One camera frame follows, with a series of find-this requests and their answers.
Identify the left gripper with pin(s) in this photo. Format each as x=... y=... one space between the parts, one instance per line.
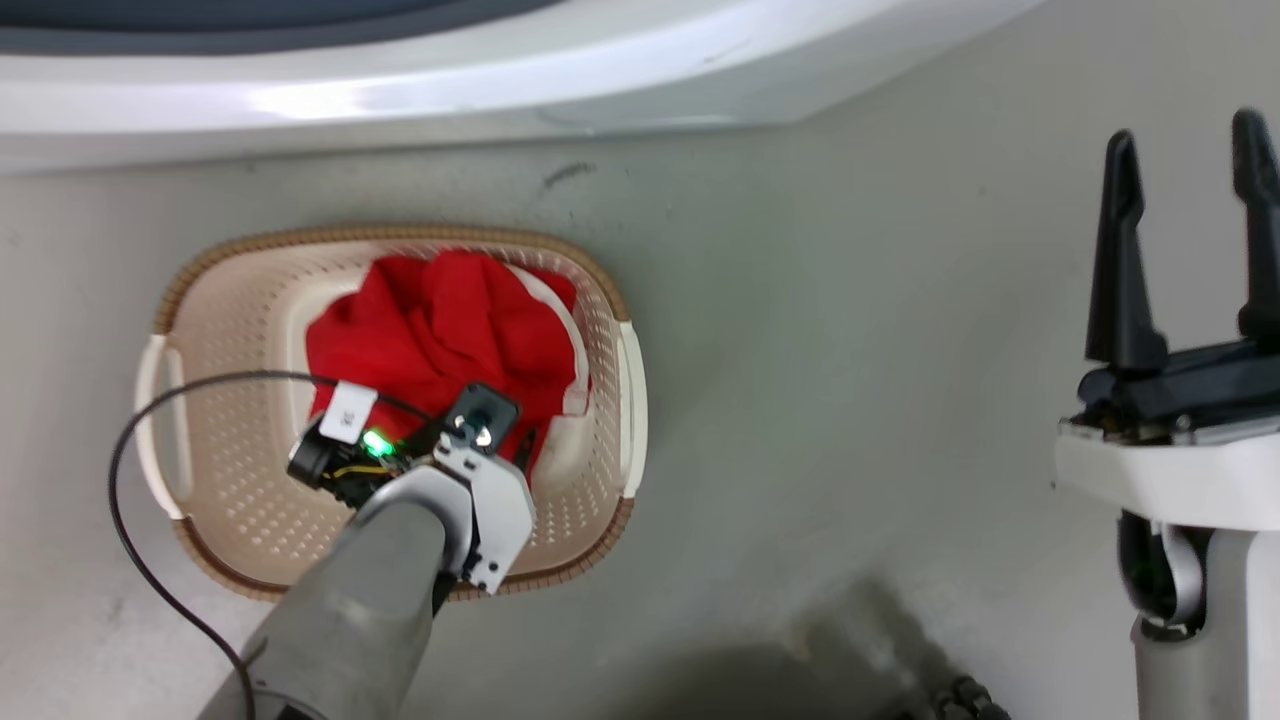
x=500 y=520

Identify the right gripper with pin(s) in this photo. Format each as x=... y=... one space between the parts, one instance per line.
x=1180 y=450

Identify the red garment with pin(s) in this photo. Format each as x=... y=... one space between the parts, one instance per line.
x=440 y=330

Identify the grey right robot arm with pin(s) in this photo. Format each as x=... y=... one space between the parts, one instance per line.
x=1230 y=640

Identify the cream perforated laundry basket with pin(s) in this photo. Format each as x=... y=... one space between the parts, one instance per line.
x=240 y=480

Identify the white front-load washing machine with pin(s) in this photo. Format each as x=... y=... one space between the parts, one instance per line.
x=400 y=90

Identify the grey rubber door gasket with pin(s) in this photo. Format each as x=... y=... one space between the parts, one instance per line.
x=200 y=40

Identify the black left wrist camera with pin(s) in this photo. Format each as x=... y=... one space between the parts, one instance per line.
x=483 y=412

